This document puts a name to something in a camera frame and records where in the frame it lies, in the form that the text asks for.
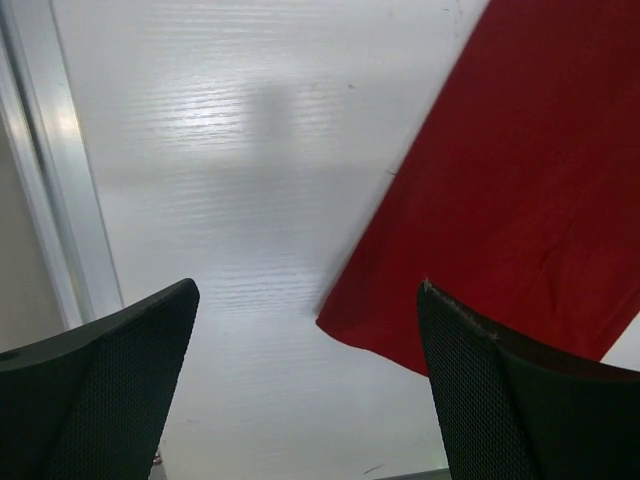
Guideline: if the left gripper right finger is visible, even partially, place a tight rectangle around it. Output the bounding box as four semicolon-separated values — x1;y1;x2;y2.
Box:
417;282;639;479

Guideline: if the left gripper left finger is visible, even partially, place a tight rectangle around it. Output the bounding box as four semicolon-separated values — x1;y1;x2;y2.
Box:
1;279;200;479

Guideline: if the dark red t shirt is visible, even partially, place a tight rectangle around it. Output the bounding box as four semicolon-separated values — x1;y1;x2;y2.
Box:
317;1;639;374

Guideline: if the aluminium table edge rail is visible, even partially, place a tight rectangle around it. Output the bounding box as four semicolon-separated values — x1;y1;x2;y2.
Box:
1;1;123;329

